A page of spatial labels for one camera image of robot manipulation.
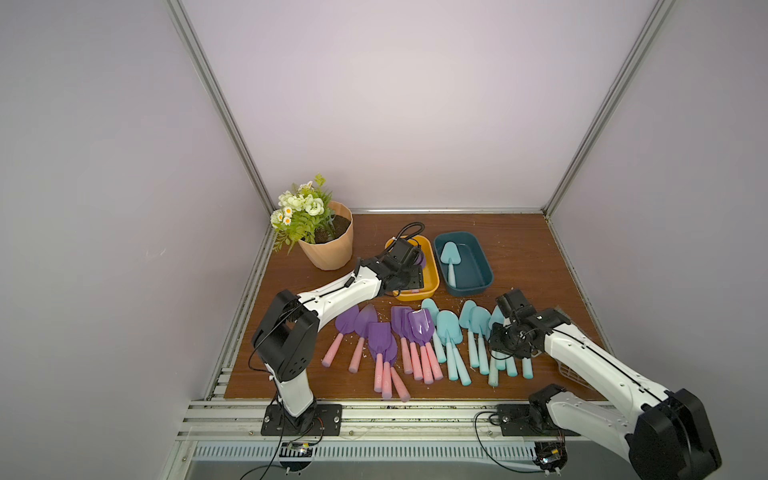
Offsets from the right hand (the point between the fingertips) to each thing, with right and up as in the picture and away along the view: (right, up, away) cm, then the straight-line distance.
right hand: (496, 332), depth 83 cm
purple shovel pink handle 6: (-28, 0, +5) cm, 29 cm away
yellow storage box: (-17, +15, +16) cm, 27 cm away
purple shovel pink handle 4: (-34, -3, +2) cm, 34 cm away
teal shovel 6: (-8, +21, +23) cm, 32 cm away
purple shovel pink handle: (-22, +21, -11) cm, 33 cm away
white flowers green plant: (-55, +34, -2) cm, 64 cm away
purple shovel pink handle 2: (-44, +1, +7) cm, 45 cm away
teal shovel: (-18, +6, +9) cm, 21 cm away
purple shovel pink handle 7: (-21, -1, +4) cm, 22 cm away
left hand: (-21, +15, +4) cm, 26 cm away
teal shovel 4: (-7, +1, +6) cm, 10 cm away
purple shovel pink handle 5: (-28, -11, -9) cm, 31 cm away
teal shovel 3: (-11, -2, +3) cm, 12 cm away
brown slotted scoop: (+3, +3, -31) cm, 31 cm away
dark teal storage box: (-2, +15, +18) cm, 24 cm away
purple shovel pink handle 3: (-38, +3, +9) cm, 39 cm away
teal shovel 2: (-14, -8, -4) cm, 16 cm away
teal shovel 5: (-3, +3, +5) cm, 7 cm away
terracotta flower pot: (-48, +25, +6) cm, 54 cm away
